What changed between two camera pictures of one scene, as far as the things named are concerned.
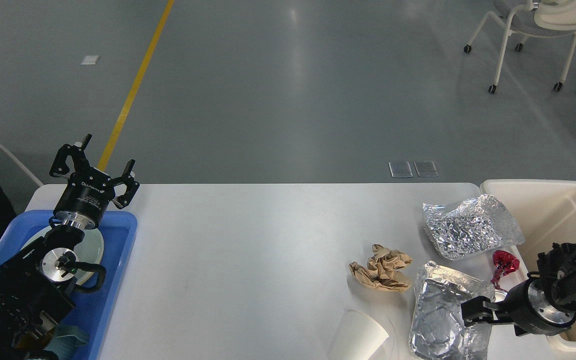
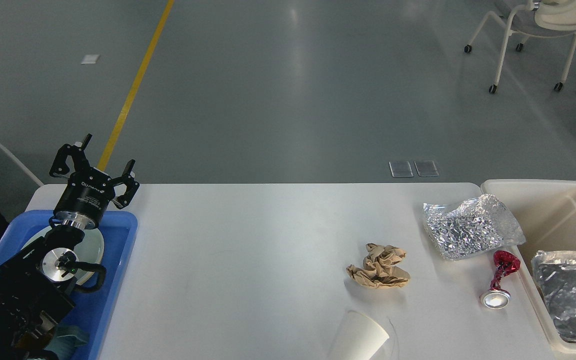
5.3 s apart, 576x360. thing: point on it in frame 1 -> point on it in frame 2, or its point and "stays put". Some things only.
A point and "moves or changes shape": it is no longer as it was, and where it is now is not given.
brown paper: (381, 272) stays put
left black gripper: (86, 195) stays put
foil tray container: (437, 330) moves or changes shape
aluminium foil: (471, 227) stays put
